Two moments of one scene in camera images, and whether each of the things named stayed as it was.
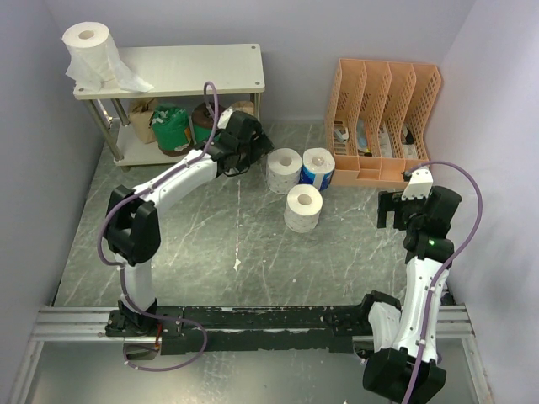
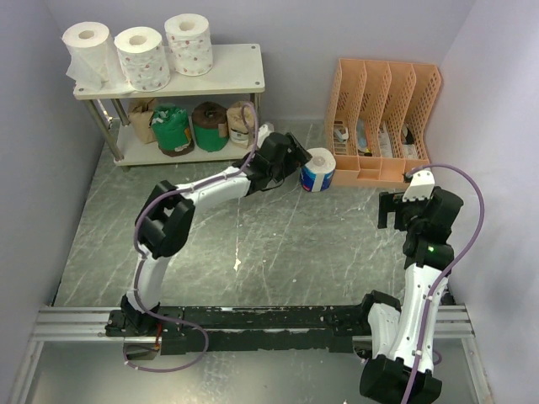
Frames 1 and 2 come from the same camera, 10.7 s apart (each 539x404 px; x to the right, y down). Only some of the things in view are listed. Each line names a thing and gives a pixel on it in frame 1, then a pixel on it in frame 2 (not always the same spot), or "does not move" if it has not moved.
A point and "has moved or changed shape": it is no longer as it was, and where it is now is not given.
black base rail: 204,330 does not move
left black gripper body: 252,152 -> 292,161
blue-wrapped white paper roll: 317,167 does not move
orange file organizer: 375,121 does not move
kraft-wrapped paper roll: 140,119 does not move
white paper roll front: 302,208 -> 189,43
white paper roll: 93,59 does not move
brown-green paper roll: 203,119 does not move
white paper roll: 283,167 has moved or changed shape
